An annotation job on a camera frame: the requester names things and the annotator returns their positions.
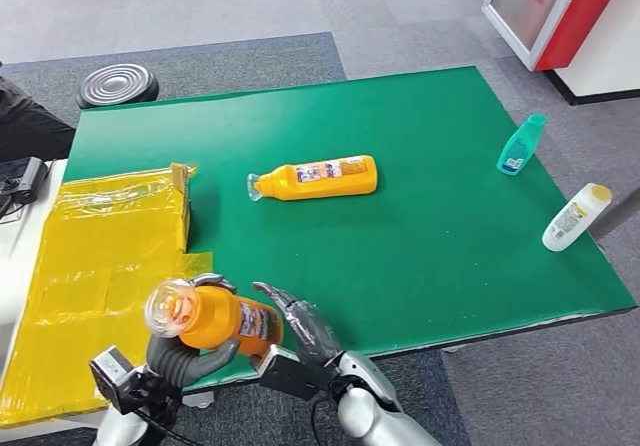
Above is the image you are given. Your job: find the yellow plastic wrapped cardboard box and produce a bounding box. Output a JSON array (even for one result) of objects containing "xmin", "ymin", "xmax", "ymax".
[{"xmin": 0, "ymin": 162, "xmax": 214, "ymax": 429}]

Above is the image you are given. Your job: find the teal translucent bottle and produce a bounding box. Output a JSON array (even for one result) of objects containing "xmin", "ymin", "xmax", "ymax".
[{"xmin": 496, "ymin": 113, "xmax": 548, "ymax": 177}]

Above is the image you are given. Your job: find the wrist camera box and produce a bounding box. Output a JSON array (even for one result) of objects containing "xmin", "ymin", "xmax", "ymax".
[
  {"xmin": 250, "ymin": 344, "xmax": 327, "ymax": 402},
  {"xmin": 88, "ymin": 346, "xmax": 147, "ymax": 415}
]

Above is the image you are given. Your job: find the person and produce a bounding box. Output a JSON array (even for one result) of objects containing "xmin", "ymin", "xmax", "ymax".
[{"xmin": 0, "ymin": 75, "xmax": 76, "ymax": 164}]

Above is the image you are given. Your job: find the white bottle with yellow cap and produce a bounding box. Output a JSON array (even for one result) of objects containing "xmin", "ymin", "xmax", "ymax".
[{"xmin": 542, "ymin": 183, "xmax": 614, "ymax": 253}]

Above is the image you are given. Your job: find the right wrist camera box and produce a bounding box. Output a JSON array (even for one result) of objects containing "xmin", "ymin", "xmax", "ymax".
[{"xmin": 250, "ymin": 344, "xmax": 327, "ymax": 402}]

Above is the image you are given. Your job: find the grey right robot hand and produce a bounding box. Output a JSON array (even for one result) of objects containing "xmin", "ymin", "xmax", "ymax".
[{"xmin": 252, "ymin": 281, "xmax": 344, "ymax": 369}]

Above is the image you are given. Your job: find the orange bottle with clear cap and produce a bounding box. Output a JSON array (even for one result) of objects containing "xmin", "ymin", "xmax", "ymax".
[
  {"xmin": 247, "ymin": 155, "xmax": 378, "ymax": 203},
  {"xmin": 143, "ymin": 278, "xmax": 285, "ymax": 357}
]

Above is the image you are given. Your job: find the black round stool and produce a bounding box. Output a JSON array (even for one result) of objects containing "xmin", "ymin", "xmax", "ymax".
[{"xmin": 76, "ymin": 63, "xmax": 161, "ymax": 110}]

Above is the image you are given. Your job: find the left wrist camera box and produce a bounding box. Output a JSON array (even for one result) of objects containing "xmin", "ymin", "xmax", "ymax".
[{"xmin": 88, "ymin": 346, "xmax": 147, "ymax": 415}]

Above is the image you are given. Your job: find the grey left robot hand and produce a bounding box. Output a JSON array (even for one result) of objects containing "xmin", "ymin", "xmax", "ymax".
[{"xmin": 146, "ymin": 273, "xmax": 241, "ymax": 391}]

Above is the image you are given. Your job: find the green table mat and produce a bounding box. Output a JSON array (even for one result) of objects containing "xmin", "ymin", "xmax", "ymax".
[{"xmin": 63, "ymin": 65, "xmax": 638, "ymax": 391}]

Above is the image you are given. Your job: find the black cable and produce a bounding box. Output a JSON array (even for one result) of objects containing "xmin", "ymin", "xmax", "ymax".
[
  {"xmin": 134, "ymin": 403, "xmax": 204, "ymax": 446},
  {"xmin": 309, "ymin": 391, "xmax": 346, "ymax": 446}
]

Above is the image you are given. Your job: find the black electronic device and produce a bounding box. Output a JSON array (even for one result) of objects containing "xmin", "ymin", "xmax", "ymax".
[{"xmin": 0, "ymin": 156, "xmax": 49, "ymax": 206}]

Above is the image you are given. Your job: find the red and white display stand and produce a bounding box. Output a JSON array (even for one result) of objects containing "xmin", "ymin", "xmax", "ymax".
[{"xmin": 481, "ymin": 0, "xmax": 640, "ymax": 106}]

